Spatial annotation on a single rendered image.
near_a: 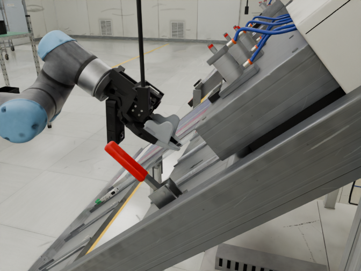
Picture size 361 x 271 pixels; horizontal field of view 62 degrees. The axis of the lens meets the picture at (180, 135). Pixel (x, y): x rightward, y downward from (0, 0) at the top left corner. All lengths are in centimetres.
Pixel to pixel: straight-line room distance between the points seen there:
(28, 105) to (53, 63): 14
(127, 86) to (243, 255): 50
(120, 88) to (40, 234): 147
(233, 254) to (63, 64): 59
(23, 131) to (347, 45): 50
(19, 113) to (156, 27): 923
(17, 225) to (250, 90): 194
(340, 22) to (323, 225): 83
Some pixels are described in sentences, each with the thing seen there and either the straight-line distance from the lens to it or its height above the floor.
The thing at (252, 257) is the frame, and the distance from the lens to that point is 82.
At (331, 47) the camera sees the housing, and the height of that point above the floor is 121.
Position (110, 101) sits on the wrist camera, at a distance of 66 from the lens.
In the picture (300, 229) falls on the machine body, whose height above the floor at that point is 62.
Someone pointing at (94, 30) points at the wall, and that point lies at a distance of 1071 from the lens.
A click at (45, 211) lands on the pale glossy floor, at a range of 217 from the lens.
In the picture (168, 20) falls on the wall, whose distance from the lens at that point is 959.
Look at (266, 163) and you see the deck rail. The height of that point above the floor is 111.
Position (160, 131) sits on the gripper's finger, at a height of 99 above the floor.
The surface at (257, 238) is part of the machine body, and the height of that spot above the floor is 62.
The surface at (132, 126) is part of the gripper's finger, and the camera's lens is 63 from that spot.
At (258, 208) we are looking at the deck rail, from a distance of 30.
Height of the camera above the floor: 125
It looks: 25 degrees down
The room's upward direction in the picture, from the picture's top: straight up
